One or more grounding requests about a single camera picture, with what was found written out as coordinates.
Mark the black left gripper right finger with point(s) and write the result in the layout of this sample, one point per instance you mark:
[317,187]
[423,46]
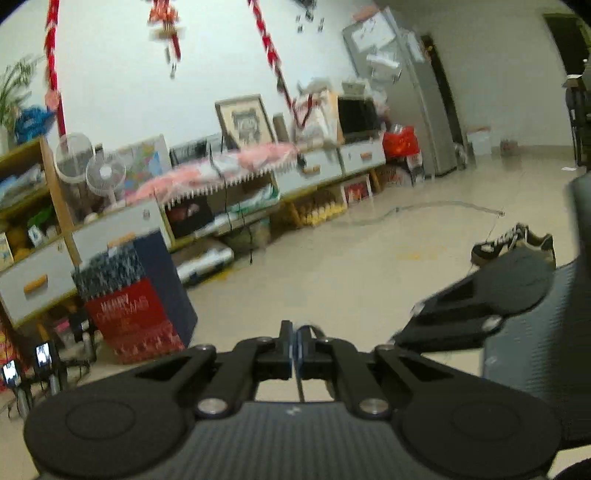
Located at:
[343,368]

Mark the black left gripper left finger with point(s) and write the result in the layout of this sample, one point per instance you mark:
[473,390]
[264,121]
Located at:
[238,373]

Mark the black and beige sneaker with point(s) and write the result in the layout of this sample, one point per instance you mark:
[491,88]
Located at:
[520,236]

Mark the red blue Christmas gift box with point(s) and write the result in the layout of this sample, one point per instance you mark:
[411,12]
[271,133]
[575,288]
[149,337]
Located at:
[135,298]

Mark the pink fringed cloth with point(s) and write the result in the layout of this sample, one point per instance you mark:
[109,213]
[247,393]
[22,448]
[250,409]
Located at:
[208,175]

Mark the red plastic bag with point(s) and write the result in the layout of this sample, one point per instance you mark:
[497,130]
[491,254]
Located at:
[400,141]

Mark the colourful world map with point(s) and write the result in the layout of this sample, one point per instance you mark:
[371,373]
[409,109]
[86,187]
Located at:
[143,161]

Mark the framed cartoon portrait picture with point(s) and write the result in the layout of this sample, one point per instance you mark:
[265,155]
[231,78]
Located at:
[244,122]

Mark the white desk fan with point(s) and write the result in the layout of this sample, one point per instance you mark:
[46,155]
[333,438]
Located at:
[105,175]
[72,155]

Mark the long white wooden cabinet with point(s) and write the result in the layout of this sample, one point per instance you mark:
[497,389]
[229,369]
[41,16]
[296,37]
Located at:
[43,279]

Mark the black monitor screen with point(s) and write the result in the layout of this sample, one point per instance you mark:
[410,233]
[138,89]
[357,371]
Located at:
[358,118]

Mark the wooden shelf unit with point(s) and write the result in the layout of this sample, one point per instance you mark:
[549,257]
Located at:
[32,201]

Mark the grey refrigerator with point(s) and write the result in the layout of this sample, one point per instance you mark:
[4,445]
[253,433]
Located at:
[388,52]

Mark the green potted plant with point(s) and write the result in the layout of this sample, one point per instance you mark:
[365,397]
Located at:
[15,89]

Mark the small tripod camera device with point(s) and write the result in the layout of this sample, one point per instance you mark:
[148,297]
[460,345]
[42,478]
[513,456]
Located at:
[47,366]

